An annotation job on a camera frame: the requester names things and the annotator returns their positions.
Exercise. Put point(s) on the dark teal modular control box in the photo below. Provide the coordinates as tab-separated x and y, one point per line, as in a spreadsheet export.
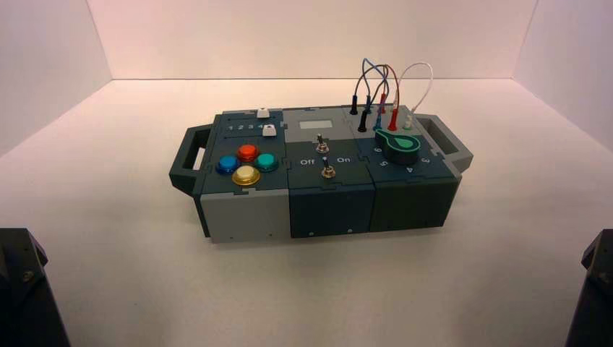
330	206

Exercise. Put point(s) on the teal round push button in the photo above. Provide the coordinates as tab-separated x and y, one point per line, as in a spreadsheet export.
266	162

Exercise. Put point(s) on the dark green rotary knob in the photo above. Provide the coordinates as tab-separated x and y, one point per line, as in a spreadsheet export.
400	149

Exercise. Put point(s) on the small white slider knob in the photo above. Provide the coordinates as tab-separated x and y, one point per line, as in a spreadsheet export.
270	130
262	113

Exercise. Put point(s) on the metal toggle switch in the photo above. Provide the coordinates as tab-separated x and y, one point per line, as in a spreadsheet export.
327	170
321	143

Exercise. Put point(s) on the blue round push button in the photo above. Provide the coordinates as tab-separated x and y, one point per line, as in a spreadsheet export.
227	164

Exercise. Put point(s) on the grey rectangular display screen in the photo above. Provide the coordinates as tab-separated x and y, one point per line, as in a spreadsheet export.
316	125

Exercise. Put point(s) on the red round push button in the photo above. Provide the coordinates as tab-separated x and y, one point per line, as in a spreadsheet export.
248	152

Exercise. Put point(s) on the yellow round push button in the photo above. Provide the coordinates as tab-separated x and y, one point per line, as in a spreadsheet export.
246	176

